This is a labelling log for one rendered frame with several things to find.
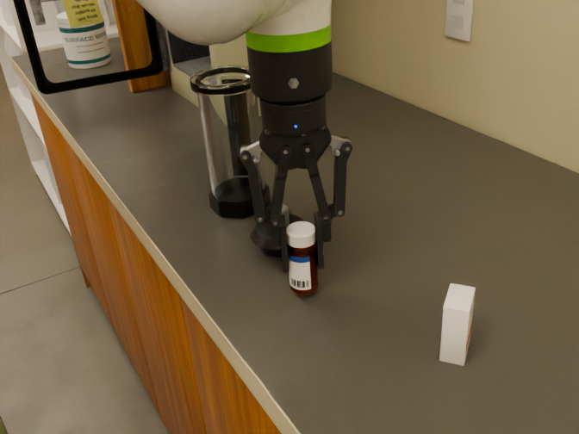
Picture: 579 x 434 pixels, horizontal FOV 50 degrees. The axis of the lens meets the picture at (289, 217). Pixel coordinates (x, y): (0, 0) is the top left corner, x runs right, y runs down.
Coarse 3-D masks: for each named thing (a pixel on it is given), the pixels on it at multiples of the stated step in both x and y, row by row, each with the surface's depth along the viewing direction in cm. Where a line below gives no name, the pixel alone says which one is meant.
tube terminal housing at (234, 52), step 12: (240, 36) 131; (216, 48) 129; (228, 48) 131; (240, 48) 132; (216, 60) 130; (228, 60) 132; (240, 60) 133; (180, 72) 152; (180, 84) 155; (192, 96) 150
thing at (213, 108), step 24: (216, 72) 98; (240, 72) 98; (216, 96) 92; (240, 96) 92; (216, 120) 94; (240, 120) 94; (216, 144) 96; (240, 144) 96; (216, 168) 99; (240, 168) 98; (264, 168) 103; (216, 192) 101; (240, 192) 100
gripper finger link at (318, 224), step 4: (316, 212) 80; (316, 216) 79; (320, 216) 78; (316, 220) 78; (320, 220) 78; (316, 224) 77; (320, 224) 77; (316, 228) 77; (320, 228) 77; (316, 232) 78; (320, 232) 78; (316, 236) 78; (320, 236) 78; (316, 240) 79; (320, 240) 78; (316, 244) 80; (320, 244) 79; (320, 248) 79; (320, 252) 79; (320, 256) 80; (320, 260) 80; (320, 264) 80; (320, 268) 80
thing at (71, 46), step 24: (48, 0) 140; (72, 0) 142; (96, 0) 144; (120, 0) 146; (48, 24) 143; (72, 24) 144; (96, 24) 146; (120, 24) 148; (144, 24) 151; (48, 48) 145; (72, 48) 147; (96, 48) 149; (120, 48) 151; (144, 48) 153; (48, 72) 147; (72, 72) 149; (96, 72) 151
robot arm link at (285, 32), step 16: (288, 0) 57; (304, 0) 60; (320, 0) 62; (288, 16) 61; (304, 16) 62; (320, 16) 63; (256, 32) 63; (272, 32) 62; (288, 32) 62; (304, 32) 62; (320, 32) 63; (256, 48) 64; (272, 48) 63; (288, 48) 63; (304, 48) 63
